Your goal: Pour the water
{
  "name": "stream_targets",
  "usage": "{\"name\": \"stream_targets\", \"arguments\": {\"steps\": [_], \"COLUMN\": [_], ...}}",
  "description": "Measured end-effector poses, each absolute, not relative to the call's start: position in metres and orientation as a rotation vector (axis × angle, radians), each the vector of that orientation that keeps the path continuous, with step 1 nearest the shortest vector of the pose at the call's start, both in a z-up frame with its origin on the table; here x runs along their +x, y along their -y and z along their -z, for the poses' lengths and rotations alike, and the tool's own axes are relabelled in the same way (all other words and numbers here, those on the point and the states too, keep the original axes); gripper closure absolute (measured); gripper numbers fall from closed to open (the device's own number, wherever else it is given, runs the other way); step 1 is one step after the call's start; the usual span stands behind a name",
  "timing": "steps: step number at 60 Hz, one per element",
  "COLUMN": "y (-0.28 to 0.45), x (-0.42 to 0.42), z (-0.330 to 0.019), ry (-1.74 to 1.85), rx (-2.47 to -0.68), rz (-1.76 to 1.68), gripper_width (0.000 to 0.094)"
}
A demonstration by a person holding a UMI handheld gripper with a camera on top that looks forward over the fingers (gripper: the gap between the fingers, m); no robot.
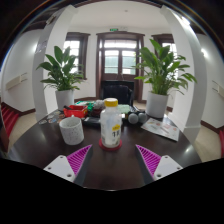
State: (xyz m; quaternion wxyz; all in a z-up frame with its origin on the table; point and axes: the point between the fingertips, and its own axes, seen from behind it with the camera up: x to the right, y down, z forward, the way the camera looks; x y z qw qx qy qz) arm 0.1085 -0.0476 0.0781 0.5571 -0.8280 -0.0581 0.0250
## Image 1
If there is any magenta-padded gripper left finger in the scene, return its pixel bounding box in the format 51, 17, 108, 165
43, 143, 94, 187

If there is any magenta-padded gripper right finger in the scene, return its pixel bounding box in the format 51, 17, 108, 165
134, 143, 184, 186

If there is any yellow-capped clear drink bottle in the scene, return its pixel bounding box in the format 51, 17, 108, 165
99, 97, 123, 149

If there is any white speckled cup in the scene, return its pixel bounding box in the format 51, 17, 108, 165
58, 116, 85, 146

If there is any printed paper leaflet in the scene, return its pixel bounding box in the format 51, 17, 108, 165
140, 117, 181, 142

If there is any grey foam ball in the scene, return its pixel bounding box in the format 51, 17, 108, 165
137, 112, 148, 124
127, 112, 140, 125

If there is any red plastic tray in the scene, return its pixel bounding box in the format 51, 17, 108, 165
63, 104, 89, 119

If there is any green box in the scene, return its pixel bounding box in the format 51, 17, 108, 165
75, 100, 96, 111

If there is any red carpeted staircase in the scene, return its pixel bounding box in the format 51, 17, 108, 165
0, 104, 19, 138

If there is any black office chair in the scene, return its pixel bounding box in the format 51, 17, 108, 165
100, 79, 135, 106

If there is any small potted plant, white pot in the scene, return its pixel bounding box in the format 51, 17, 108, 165
36, 45, 86, 111

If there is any large potted plant, white pot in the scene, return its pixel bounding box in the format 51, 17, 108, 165
134, 38, 198, 119

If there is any dark wooden glazed double door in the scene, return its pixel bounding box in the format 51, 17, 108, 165
95, 31, 146, 103

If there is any dark-framed window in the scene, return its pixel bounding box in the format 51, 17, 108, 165
151, 33, 178, 58
63, 32, 91, 81

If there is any white wall radiator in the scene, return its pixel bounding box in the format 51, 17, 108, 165
4, 72, 29, 91
211, 79, 224, 99

